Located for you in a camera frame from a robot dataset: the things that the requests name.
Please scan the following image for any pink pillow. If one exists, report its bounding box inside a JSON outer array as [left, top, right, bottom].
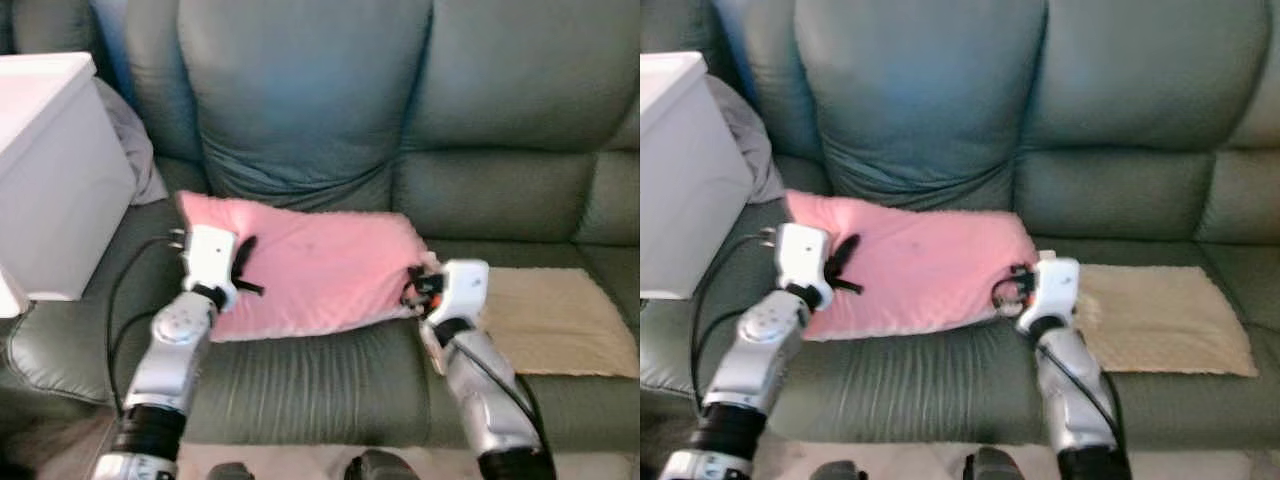
[[175, 189, 442, 344], [784, 189, 1043, 342]]

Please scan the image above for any dark green leather sofa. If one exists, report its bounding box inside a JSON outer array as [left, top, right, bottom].
[[0, 0, 641, 453], [640, 0, 1280, 453]]

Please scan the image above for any beige towel mat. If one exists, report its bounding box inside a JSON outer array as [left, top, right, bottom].
[[480, 265, 641, 380], [1075, 262, 1260, 379]]

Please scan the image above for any grey cloth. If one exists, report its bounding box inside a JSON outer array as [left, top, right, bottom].
[[95, 78, 170, 207], [705, 74, 787, 206]]

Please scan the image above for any white box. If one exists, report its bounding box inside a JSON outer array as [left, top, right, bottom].
[[640, 51, 754, 300], [0, 52, 137, 318]]

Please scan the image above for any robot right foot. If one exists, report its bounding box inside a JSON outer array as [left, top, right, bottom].
[[345, 449, 421, 480], [963, 446, 1026, 480]]

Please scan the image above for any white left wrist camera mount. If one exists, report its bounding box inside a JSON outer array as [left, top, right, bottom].
[[183, 225, 241, 311], [777, 223, 833, 307]]

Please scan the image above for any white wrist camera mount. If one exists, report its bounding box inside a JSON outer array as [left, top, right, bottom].
[[777, 223, 833, 307], [425, 260, 491, 327], [183, 225, 241, 311], [1018, 257, 1081, 329]]

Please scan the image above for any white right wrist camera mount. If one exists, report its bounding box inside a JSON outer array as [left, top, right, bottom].
[[425, 260, 491, 327], [1018, 257, 1081, 329]]

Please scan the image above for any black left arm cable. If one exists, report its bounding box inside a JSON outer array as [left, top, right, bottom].
[[690, 230, 781, 413], [105, 232, 191, 413]]

